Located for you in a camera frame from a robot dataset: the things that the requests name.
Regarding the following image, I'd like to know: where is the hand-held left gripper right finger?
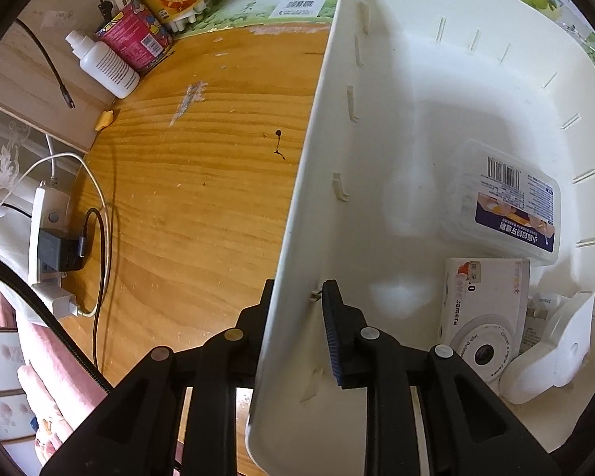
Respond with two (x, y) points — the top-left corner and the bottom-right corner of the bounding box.
(322, 280), (561, 476)

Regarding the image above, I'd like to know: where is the white charger plug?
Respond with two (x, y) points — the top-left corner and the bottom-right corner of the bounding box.
(32, 282), (80, 319)

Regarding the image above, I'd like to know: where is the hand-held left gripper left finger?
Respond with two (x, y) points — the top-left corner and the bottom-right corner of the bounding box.
(40, 280), (278, 476)

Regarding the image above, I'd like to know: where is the black adapter cable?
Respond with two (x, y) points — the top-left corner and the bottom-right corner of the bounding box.
(79, 207), (111, 382)

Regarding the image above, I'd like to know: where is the white power strip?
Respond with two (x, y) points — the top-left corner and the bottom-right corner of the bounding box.
(27, 181), (73, 288)

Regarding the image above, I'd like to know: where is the white plastic bottle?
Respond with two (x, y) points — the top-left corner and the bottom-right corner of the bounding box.
(64, 30), (140, 100)

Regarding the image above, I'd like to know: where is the pink patterned can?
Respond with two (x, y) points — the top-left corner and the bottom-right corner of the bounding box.
(95, 0), (174, 76)

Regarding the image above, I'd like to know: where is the thin black cable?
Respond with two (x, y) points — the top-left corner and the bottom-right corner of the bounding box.
(15, 17), (76, 110)

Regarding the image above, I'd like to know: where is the white lace cloth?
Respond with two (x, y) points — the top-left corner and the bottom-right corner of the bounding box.
(0, 114), (45, 259)

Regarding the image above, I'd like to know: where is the white camera box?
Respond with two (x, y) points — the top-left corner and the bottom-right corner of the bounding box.
(439, 257), (531, 397)

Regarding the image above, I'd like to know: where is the clear box with blue label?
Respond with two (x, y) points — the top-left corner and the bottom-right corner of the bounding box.
(436, 140), (562, 267)

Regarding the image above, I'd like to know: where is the black strap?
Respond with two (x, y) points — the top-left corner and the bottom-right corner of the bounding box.
(0, 249), (115, 395)

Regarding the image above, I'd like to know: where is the white charging cable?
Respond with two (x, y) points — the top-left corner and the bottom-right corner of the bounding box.
(0, 151), (111, 318)

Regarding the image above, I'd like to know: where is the black power adapter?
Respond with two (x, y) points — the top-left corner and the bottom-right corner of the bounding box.
(36, 227), (86, 273)

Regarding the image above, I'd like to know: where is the white plastic storage bin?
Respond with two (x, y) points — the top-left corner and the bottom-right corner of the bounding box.
(245, 0), (595, 474)

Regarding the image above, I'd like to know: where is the white plastic dispenser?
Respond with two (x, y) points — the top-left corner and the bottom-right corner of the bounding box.
(498, 290), (595, 405)

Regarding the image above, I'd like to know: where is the pink floral bedding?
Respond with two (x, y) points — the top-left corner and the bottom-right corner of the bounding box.
(0, 268), (110, 476)

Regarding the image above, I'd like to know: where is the small white packet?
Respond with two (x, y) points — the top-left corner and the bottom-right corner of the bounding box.
(523, 294), (571, 358)

